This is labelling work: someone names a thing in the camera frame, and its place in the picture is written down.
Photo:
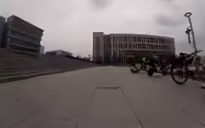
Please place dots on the layered grey building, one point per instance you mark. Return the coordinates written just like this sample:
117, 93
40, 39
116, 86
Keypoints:
23, 36

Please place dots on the wide grey stone steps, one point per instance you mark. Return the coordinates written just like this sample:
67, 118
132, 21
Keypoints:
10, 68

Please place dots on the low building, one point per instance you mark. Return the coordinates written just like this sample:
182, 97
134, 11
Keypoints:
58, 53

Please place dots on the row of parked bicycles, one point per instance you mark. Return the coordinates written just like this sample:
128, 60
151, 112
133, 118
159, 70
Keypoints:
180, 71

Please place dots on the grey paved plaza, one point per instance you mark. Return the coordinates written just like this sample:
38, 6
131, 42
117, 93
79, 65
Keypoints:
73, 100

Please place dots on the glass-fronted building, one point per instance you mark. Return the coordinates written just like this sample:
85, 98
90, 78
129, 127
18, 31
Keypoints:
133, 48

